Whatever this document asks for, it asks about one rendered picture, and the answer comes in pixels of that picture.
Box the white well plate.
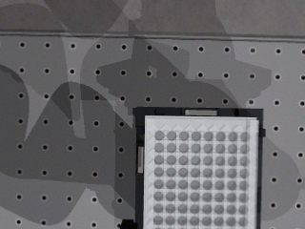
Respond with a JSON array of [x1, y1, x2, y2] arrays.
[[143, 115, 258, 229]]

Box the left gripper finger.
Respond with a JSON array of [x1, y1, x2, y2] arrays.
[[120, 219, 137, 229]]

